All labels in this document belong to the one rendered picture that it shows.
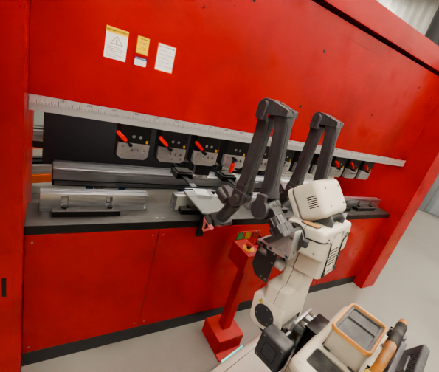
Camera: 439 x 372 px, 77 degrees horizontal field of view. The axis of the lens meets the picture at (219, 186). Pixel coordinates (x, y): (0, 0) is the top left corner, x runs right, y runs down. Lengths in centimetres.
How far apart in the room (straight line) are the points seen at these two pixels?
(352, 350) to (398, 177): 225
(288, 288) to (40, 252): 111
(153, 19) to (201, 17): 22
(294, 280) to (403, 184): 213
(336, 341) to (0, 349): 144
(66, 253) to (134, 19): 107
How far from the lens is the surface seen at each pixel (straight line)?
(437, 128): 318
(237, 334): 212
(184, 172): 183
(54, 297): 169
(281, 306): 133
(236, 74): 155
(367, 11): 211
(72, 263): 156
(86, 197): 150
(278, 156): 103
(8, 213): 128
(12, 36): 110
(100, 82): 133
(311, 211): 113
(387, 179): 328
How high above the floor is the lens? 164
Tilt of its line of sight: 20 degrees down
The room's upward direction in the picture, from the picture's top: 16 degrees clockwise
